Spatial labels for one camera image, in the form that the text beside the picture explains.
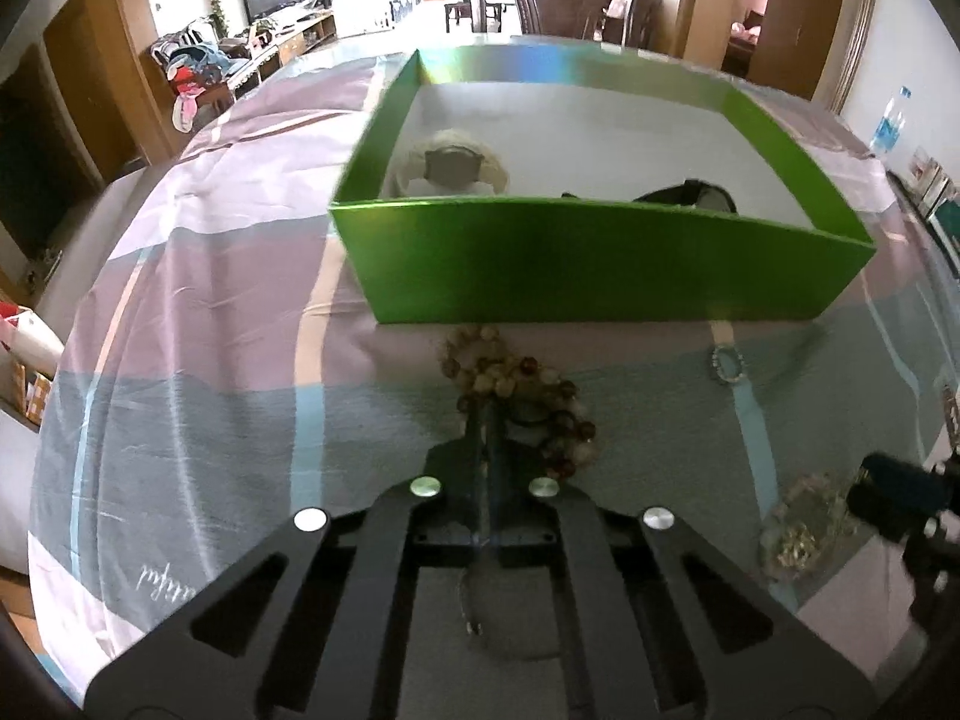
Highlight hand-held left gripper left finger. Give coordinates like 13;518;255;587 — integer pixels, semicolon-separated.
86;397;490;720

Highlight gold crystal bracelet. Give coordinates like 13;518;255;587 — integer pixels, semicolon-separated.
757;469;863;582

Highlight plastic water bottle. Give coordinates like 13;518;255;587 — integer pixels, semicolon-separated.
870;85;915;158

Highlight small silver ring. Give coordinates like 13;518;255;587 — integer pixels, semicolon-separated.
708;345;748;386

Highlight black wristwatch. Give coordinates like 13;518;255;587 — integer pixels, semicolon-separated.
561;178;740;215

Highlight pile of clothes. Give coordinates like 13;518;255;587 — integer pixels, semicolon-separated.
150;21;257;134

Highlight brown beaded bracelet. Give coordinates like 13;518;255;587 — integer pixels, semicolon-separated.
436;324;601;482

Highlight green cardboard box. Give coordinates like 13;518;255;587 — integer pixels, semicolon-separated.
328;45;877;325

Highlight wooden television cabinet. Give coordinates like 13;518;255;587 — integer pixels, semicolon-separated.
251;9;336;83

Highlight cardboard box with papers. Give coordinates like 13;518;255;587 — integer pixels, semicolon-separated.
0;300;67;430

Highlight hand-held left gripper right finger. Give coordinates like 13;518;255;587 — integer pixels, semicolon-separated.
489;403;877;720

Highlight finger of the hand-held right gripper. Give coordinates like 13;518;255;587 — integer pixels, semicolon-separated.
846;481;938;545
859;452;960;520

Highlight white wristwatch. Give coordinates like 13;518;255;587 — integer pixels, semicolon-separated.
390;127;511;197

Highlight stack of books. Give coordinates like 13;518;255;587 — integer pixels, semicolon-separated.
902;148;960;275

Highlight striped printed tablecloth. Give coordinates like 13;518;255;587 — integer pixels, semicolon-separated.
26;34;960;706

